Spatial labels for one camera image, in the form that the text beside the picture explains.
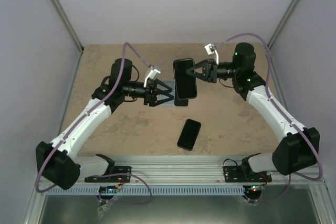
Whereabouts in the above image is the black smartphone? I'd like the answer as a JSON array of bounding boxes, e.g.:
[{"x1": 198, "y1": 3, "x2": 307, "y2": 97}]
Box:
[{"x1": 174, "y1": 97, "x2": 188, "y2": 106}]

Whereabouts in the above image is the left circuit board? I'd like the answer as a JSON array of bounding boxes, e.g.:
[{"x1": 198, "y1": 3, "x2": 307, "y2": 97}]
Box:
[{"x1": 98, "y1": 184, "x2": 123, "y2": 194}]

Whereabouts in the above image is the phone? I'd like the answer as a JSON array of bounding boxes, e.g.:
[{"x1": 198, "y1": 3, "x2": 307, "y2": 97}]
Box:
[
  {"x1": 173, "y1": 58, "x2": 197, "y2": 100},
  {"x1": 177, "y1": 119, "x2": 201, "y2": 151}
]

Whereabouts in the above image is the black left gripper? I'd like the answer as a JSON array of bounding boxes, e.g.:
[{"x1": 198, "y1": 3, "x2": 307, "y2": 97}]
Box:
[{"x1": 123, "y1": 79, "x2": 174, "y2": 108}]

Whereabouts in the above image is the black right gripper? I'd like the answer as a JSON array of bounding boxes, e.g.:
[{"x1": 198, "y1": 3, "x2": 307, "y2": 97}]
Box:
[{"x1": 187, "y1": 58, "x2": 240, "y2": 83}]

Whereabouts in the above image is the right circuit board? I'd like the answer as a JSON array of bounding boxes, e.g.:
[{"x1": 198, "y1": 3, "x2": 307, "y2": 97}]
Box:
[{"x1": 244, "y1": 184, "x2": 266, "y2": 193}]

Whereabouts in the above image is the right frame post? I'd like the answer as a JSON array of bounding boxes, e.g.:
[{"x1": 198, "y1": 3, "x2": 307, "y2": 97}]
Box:
[{"x1": 268, "y1": 0, "x2": 301, "y2": 49}]

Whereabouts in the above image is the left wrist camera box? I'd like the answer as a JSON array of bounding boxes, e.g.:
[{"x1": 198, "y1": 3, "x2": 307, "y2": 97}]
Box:
[{"x1": 143, "y1": 65, "x2": 161, "y2": 88}]

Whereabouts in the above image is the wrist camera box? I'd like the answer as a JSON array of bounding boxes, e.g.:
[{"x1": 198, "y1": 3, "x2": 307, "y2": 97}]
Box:
[
  {"x1": 143, "y1": 65, "x2": 161, "y2": 88},
  {"x1": 204, "y1": 43, "x2": 219, "y2": 65}
]

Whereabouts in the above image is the phone in purple-edged case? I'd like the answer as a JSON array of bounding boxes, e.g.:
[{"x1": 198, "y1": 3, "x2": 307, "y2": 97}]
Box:
[{"x1": 177, "y1": 119, "x2": 201, "y2": 151}]

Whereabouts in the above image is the aluminium rail beam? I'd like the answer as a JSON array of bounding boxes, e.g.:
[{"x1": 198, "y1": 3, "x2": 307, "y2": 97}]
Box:
[{"x1": 109, "y1": 155, "x2": 324, "y2": 186}]

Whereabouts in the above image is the slotted cable duct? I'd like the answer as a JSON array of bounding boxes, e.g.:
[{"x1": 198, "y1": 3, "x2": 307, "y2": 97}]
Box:
[{"x1": 47, "y1": 185, "x2": 245, "y2": 196}]

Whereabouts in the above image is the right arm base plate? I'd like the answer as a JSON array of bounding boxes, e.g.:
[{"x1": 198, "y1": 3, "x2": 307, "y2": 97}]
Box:
[{"x1": 222, "y1": 158, "x2": 272, "y2": 184}]

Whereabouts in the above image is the light blue phone case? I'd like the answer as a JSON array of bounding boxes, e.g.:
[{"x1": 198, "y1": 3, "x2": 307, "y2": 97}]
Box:
[{"x1": 158, "y1": 81, "x2": 175, "y2": 106}]

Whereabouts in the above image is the circuit board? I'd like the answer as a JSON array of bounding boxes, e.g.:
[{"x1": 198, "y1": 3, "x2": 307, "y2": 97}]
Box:
[
  {"x1": 244, "y1": 184, "x2": 266, "y2": 193},
  {"x1": 98, "y1": 184, "x2": 123, "y2": 194}
]

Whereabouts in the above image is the frame post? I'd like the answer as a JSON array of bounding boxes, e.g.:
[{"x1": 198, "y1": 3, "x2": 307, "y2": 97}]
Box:
[
  {"x1": 268, "y1": 0, "x2": 301, "y2": 49},
  {"x1": 51, "y1": 0, "x2": 84, "y2": 55}
]

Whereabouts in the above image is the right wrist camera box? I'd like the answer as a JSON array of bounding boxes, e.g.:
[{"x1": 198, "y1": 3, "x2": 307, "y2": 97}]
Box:
[{"x1": 204, "y1": 43, "x2": 219, "y2": 65}]

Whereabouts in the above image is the clear plastic bag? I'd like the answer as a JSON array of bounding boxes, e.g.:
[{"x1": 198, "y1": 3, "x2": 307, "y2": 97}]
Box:
[{"x1": 97, "y1": 201, "x2": 111, "y2": 220}]

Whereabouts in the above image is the left frame post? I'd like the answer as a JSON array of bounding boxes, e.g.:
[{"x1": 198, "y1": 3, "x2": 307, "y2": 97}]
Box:
[{"x1": 51, "y1": 0, "x2": 84, "y2": 55}]

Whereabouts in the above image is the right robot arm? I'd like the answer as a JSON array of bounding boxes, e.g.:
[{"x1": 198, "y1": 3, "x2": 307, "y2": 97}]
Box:
[{"x1": 186, "y1": 42, "x2": 320, "y2": 182}]

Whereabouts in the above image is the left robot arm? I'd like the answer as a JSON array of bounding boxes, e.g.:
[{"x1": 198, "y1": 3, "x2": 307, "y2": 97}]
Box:
[{"x1": 35, "y1": 58, "x2": 174, "y2": 193}]

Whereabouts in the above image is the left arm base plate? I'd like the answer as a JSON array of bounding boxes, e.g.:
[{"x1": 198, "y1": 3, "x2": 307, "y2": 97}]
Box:
[{"x1": 84, "y1": 166, "x2": 132, "y2": 184}]

